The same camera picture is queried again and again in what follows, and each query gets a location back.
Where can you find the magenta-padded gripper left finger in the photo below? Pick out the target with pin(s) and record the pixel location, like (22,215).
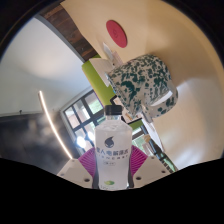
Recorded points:
(77,171)

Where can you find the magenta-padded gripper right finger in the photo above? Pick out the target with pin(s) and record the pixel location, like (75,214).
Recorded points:
(148,170)

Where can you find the clear black-capped drink bottle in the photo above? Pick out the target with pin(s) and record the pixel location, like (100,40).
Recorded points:
(113,156)

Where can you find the long curved linear light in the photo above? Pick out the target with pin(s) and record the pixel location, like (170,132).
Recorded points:
(50,120)

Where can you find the green speckled white mug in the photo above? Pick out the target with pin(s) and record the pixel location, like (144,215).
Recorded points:
(140,83)

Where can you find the green upholstered bench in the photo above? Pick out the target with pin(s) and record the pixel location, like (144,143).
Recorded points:
(95,83)

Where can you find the small white paper napkin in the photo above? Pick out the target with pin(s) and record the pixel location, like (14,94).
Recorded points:
(110,53)

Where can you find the flat round red coaster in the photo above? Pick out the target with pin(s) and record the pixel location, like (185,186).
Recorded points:
(116,33)

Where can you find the black-framed window wall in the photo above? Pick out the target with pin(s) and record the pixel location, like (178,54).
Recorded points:
(81,115)

